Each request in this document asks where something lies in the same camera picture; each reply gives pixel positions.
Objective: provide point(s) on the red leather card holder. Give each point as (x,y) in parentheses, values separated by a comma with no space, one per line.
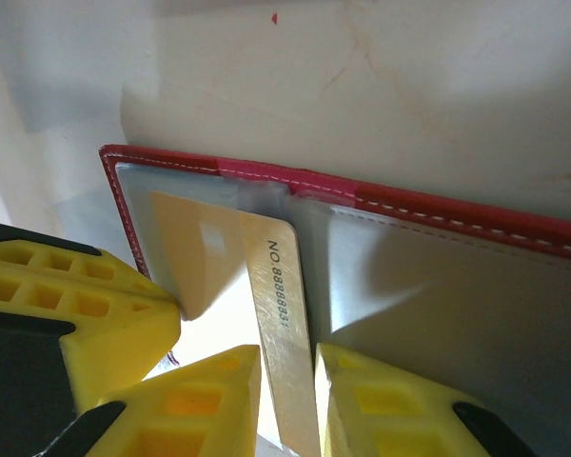
(409,200)

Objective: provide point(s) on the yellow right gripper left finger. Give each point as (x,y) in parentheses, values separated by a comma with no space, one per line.
(195,404)

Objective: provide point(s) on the gold plastic card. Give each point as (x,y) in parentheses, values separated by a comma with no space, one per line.
(276,285)

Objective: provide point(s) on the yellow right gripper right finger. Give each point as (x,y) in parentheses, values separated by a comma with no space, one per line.
(385,414)

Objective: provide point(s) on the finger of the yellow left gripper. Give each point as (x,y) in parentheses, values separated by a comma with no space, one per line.
(124,343)
(52,264)

